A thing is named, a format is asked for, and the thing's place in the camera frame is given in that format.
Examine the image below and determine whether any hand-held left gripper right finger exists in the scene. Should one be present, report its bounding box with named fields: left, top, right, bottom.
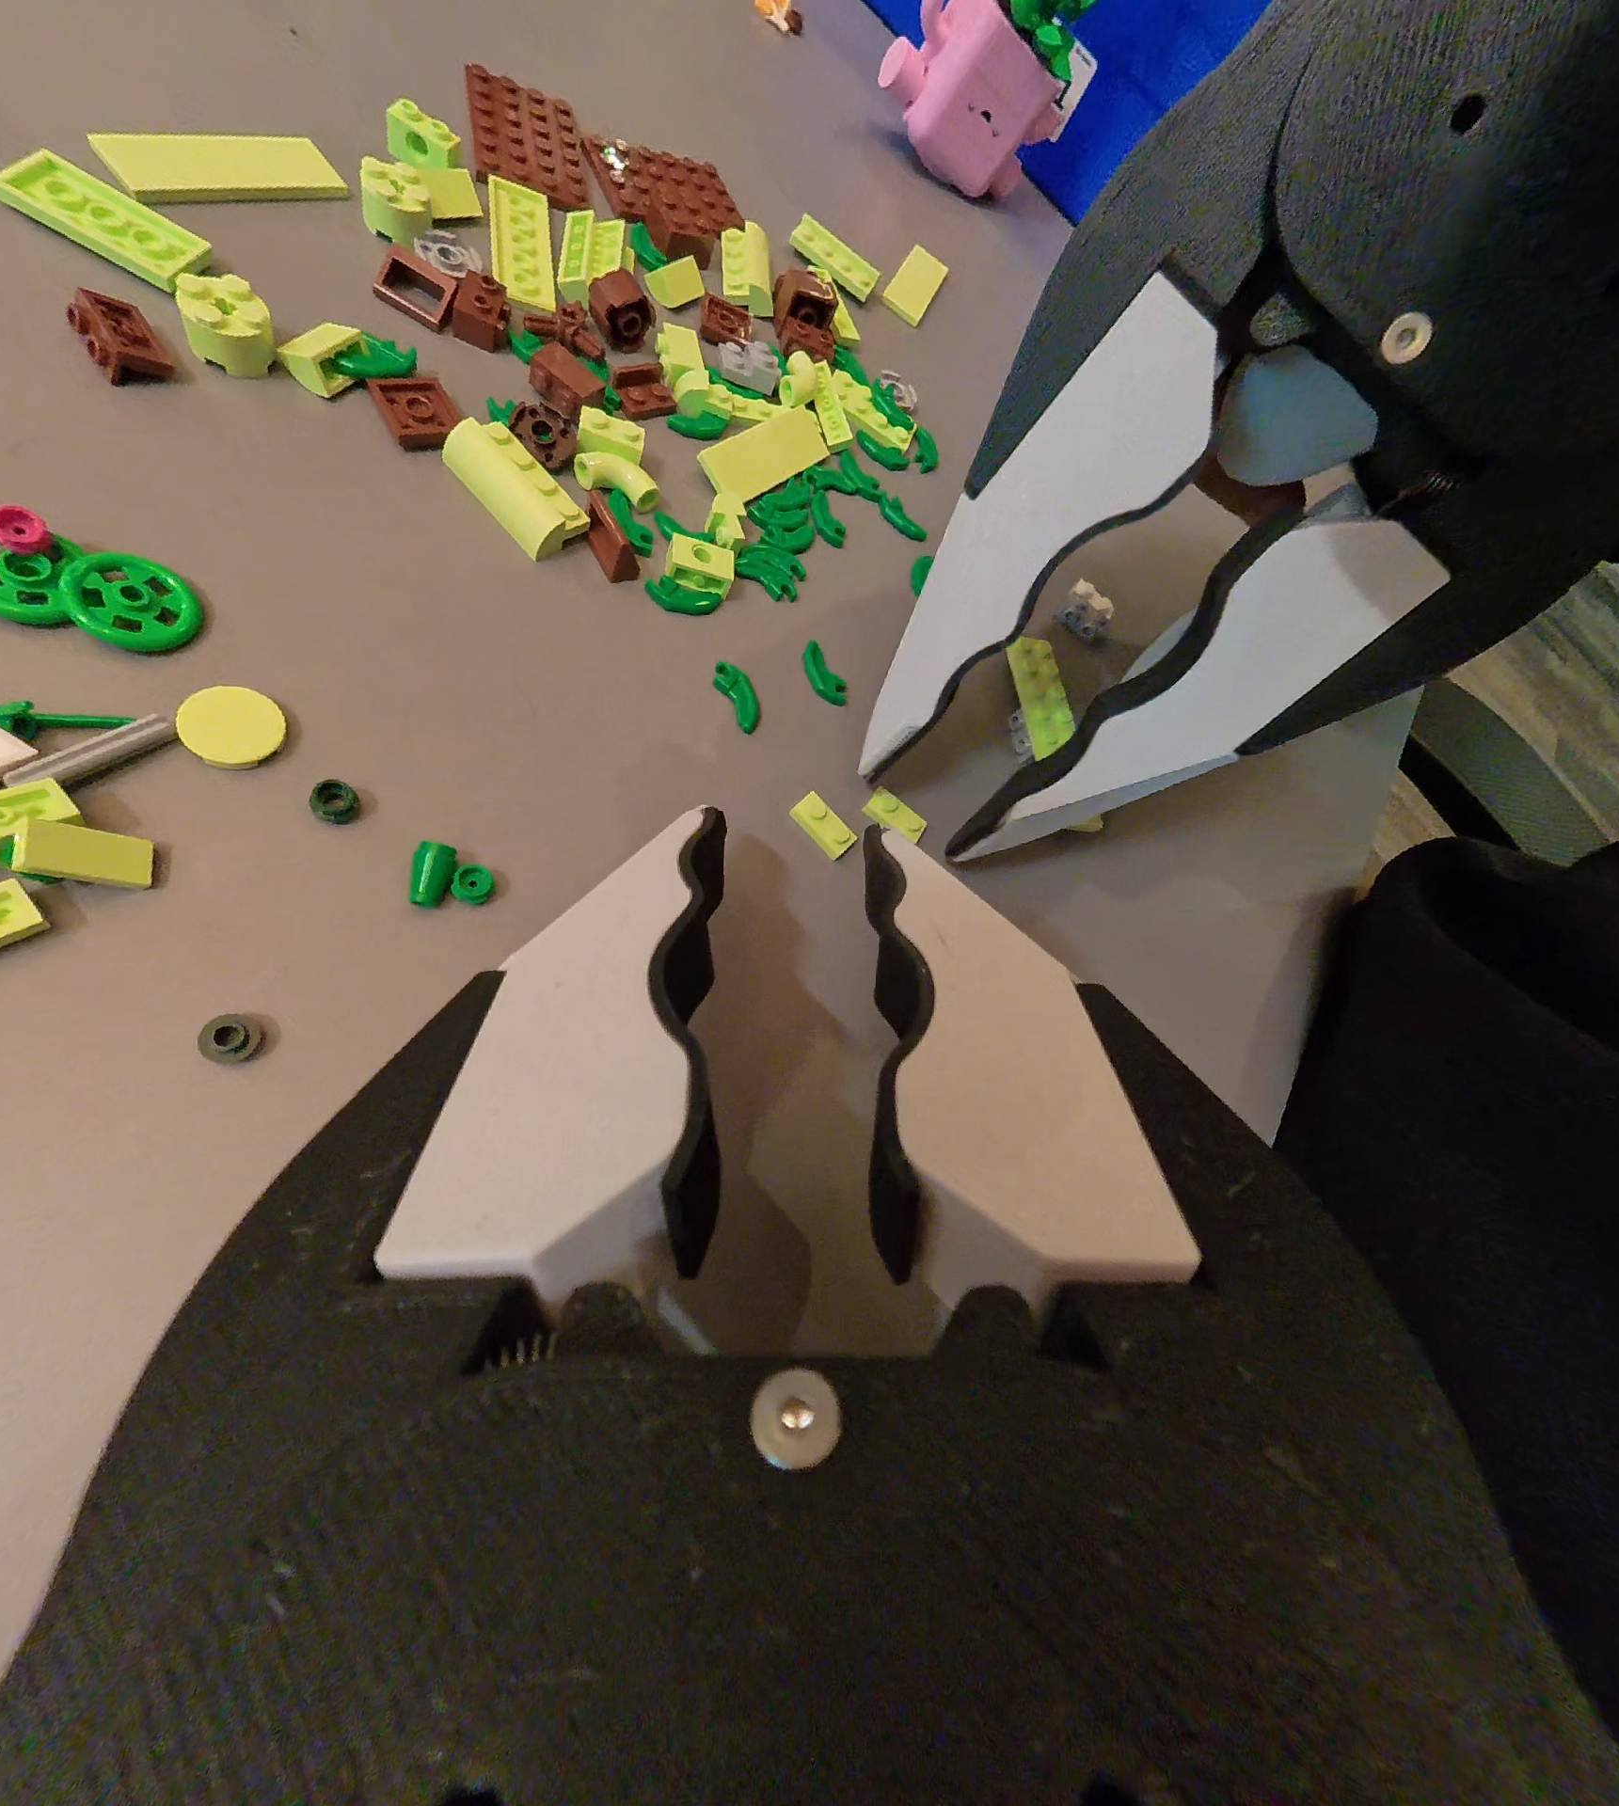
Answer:
left=861, top=827, right=1205, bottom=1326

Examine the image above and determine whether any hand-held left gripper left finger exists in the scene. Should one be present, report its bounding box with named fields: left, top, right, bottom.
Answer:
left=374, top=807, right=727, bottom=1296

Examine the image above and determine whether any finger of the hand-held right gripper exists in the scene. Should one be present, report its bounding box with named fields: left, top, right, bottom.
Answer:
left=945, top=482, right=1455, bottom=863
left=856, top=267, right=1382, bottom=786

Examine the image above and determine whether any lime long studded plate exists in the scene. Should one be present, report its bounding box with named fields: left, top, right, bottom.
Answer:
left=1006, top=636, right=1081, bottom=765

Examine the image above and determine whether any pile of mixed toy bricks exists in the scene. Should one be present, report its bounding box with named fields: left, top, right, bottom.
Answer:
left=0, top=63, right=951, bottom=621

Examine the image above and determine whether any pink brick pot figure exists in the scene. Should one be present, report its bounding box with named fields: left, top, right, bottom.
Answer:
left=879, top=0, right=1100, bottom=199

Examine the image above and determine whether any blue plastic bin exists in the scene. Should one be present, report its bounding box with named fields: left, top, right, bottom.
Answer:
left=865, top=0, right=1270, bottom=227

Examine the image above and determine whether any lime round tile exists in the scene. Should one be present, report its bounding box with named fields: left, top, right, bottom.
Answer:
left=173, top=688, right=289, bottom=771

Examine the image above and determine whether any green spoked wheel piece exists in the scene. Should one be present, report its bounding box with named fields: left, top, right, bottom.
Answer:
left=0, top=524, right=83, bottom=625
left=58, top=553, right=207, bottom=654

